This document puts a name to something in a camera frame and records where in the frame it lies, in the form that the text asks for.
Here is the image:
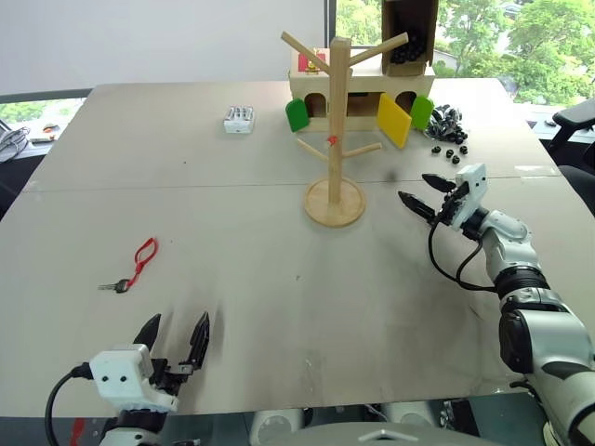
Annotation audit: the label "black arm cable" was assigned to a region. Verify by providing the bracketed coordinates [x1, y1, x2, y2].
[45, 363, 97, 446]
[427, 221, 499, 294]

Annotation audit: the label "grey rounded robot body part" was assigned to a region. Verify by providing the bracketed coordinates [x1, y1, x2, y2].
[290, 421, 470, 446]

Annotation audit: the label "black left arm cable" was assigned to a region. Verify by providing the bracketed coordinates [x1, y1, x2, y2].
[45, 363, 97, 446]

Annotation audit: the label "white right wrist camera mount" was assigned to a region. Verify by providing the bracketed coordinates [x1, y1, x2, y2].
[451, 163, 489, 231]

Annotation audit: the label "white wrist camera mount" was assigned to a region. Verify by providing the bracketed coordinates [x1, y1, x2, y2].
[88, 344, 180, 413]
[451, 163, 489, 231]

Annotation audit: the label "key with red strap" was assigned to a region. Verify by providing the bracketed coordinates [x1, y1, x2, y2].
[97, 236, 160, 295]

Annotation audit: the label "pile of black clips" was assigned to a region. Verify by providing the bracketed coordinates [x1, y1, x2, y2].
[424, 105, 469, 143]

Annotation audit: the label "black office chair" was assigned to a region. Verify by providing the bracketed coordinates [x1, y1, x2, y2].
[547, 98, 595, 154]

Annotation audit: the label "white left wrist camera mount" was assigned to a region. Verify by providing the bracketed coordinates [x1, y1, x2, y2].
[88, 344, 180, 413]

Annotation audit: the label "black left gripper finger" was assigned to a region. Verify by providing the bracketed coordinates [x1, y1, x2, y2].
[179, 311, 211, 372]
[133, 313, 163, 351]

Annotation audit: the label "grey clutter on side desk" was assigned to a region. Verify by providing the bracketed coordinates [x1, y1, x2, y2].
[0, 121, 32, 164]

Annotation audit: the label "wooden tree-shaped hanging rack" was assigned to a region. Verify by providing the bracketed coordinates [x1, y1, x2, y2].
[280, 31, 411, 230]

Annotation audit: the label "dark green arched door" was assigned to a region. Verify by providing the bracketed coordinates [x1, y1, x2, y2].
[284, 97, 312, 135]

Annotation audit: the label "white rounded shape under table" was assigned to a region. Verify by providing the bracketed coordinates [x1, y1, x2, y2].
[249, 407, 306, 446]
[383, 400, 441, 427]

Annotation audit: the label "yellow square door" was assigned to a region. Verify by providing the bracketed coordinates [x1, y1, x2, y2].
[377, 92, 415, 150]

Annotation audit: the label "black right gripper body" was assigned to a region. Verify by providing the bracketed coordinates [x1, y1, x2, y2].
[434, 182, 470, 229]

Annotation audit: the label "small white battery box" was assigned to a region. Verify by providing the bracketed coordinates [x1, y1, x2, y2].
[222, 105, 257, 137]

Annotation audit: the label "light green arched door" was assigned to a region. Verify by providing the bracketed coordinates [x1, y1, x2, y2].
[410, 95, 436, 133]

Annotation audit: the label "upright cardboard box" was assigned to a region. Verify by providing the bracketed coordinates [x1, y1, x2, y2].
[380, 0, 441, 78]

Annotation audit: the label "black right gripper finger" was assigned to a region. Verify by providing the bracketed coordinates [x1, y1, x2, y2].
[421, 173, 457, 191]
[398, 190, 439, 224]

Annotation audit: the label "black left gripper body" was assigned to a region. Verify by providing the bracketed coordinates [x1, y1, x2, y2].
[149, 357, 194, 399]

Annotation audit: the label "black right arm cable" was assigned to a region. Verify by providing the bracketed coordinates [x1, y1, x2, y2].
[427, 221, 499, 294]

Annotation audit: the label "black items in cardboard box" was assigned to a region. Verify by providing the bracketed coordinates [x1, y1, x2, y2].
[390, 31, 428, 65]

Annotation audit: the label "red and yellow small box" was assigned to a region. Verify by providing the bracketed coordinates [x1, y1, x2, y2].
[297, 46, 332, 76]

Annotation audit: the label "cardboard house with arched openings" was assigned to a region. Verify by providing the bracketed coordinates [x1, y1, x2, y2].
[286, 63, 437, 134]

